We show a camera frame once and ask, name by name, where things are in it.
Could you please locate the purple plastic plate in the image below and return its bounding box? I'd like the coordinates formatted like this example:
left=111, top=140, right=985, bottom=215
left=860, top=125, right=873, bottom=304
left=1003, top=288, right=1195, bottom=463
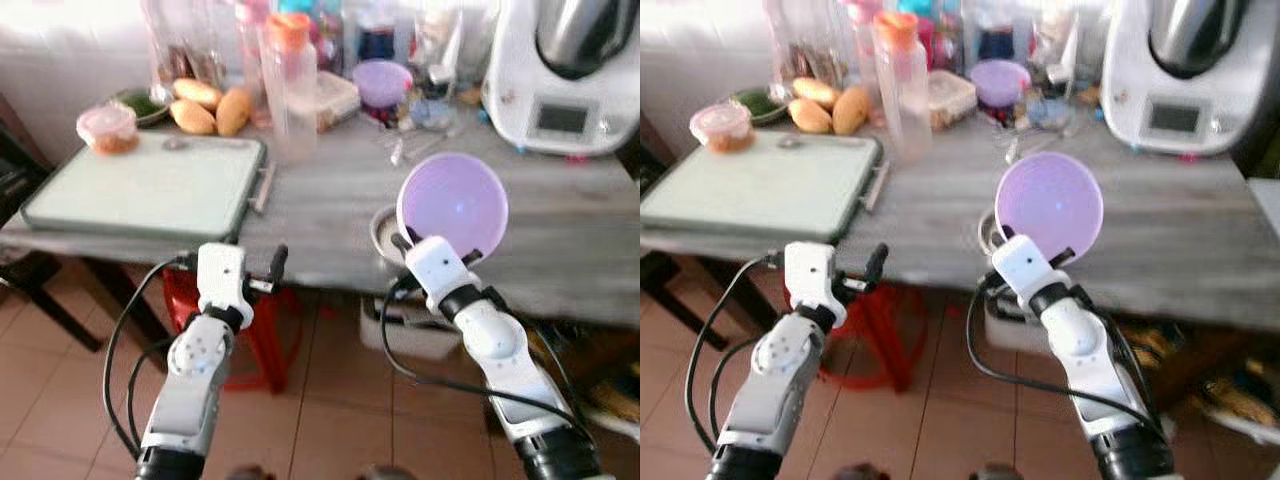
left=397, top=152, right=510, bottom=264
left=994, top=151, right=1105, bottom=262

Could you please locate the purple-lidded bowl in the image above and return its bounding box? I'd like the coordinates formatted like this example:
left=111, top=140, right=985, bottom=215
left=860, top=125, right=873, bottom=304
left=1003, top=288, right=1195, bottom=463
left=969, top=59, right=1032, bottom=111
left=352, top=59, right=415, bottom=113

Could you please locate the orange bread roll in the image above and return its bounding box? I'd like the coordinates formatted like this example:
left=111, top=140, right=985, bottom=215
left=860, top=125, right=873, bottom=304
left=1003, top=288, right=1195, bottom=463
left=832, top=86, right=872, bottom=137
left=215, top=87, right=254, bottom=138
left=172, top=78, right=224, bottom=110
left=787, top=98, right=834, bottom=135
left=792, top=77, right=842, bottom=109
left=169, top=99, right=218, bottom=136

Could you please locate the green dish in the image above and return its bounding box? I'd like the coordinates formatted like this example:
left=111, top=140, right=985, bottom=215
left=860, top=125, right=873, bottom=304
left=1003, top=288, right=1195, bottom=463
left=111, top=88, right=173, bottom=129
left=729, top=87, right=793, bottom=127

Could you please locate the metal spoon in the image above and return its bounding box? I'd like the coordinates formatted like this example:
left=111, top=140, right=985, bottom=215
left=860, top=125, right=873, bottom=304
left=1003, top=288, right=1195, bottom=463
left=386, top=128, right=463, bottom=167
left=1004, top=128, right=1076, bottom=165

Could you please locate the red plastic stool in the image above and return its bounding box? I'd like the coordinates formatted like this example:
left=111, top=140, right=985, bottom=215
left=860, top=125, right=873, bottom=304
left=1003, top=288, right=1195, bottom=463
left=819, top=280, right=928, bottom=394
left=162, top=267, right=303, bottom=395

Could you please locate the clear bottle pink cap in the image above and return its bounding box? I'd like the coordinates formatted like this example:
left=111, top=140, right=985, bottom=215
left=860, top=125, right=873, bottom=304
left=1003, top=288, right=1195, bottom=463
left=234, top=0, right=273, bottom=128
left=846, top=0, right=885, bottom=101

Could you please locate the white kitchen machine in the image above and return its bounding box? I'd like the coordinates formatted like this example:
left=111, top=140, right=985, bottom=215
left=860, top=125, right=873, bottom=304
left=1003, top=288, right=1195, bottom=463
left=481, top=0, right=641, bottom=158
left=1099, top=0, right=1280, bottom=158

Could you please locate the clear plastic food box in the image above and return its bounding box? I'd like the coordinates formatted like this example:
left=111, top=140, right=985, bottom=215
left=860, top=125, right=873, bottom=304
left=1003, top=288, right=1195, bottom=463
left=927, top=69, right=979, bottom=132
left=315, top=70, right=362, bottom=133

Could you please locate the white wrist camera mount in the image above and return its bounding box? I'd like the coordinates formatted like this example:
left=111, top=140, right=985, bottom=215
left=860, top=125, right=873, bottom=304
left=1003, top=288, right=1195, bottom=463
left=784, top=241, right=847, bottom=311
left=992, top=234, right=1068, bottom=302
left=196, top=242, right=252, bottom=312
left=404, top=236, right=482, bottom=307

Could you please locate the clear bottle orange cap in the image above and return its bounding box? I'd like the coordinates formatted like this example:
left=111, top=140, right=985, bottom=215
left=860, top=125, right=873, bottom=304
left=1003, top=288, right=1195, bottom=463
left=259, top=12, right=320, bottom=163
left=871, top=11, right=933, bottom=163

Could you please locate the white green-rimmed cutting board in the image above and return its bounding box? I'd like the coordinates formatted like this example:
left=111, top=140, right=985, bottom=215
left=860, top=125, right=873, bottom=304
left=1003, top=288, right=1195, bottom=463
left=20, top=132, right=277, bottom=244
left=640, top=130, right=891, bottom=242

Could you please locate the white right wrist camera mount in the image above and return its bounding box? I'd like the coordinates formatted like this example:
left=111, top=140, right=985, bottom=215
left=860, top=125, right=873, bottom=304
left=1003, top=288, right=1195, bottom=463
left=404, top=236, right=482, bottom=307
left=992, top=234, right=1068, bottom=302

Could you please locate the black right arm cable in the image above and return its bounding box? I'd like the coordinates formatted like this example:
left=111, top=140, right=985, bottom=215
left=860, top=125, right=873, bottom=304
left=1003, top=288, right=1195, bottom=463
left=379, top=272, right=593, bottom=443
left=965, top=268, right=1169, bottom=441

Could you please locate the small metal bowl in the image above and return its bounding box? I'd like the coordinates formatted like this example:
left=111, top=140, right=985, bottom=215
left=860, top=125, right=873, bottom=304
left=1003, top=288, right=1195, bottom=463
left=369, top=204, right=409, bottom=268
left=977, top=208, right=1002, bottom=259

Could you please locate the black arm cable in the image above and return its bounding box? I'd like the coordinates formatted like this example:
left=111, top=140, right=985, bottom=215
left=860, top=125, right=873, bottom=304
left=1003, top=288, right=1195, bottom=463
left=965, top=268, right=1169, bottom=441
left=684, top=252, right=787, bottom=453
left=102, top=254, right=198, bottom=459
left=379, top=272, right=593, bottom=443

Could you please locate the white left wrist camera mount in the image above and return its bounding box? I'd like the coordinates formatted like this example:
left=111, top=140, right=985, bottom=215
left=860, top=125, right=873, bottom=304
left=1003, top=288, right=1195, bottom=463
left=784, top=241, right=847, bottom=311
left=196, top=242, right=252, bottom=312

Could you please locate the black chair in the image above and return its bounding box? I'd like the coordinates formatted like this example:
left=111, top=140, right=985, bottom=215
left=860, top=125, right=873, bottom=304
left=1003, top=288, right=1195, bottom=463
left=0, top=95, right=103, bottom=353
left=640, top=115, right=701, bottom=331

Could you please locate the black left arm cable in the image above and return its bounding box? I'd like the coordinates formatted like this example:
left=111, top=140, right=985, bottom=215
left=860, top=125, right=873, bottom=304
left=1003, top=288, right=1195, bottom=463
left=102, top=254, right=198, bottom=459
left=684, top=252, right=787, bottom=453

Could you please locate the pink-lidded food tub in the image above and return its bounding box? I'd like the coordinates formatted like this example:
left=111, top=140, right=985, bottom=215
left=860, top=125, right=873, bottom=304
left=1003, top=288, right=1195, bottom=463
left=689, top=102, right=754, bottom=154
left=76, top=102, right=140, bottom=155

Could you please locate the white storage box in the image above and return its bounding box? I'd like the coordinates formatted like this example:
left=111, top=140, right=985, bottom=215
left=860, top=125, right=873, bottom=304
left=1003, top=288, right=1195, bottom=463
left=984, top=296, right=1053, bottom=353
left=359, top=295, right=463, bottom=362

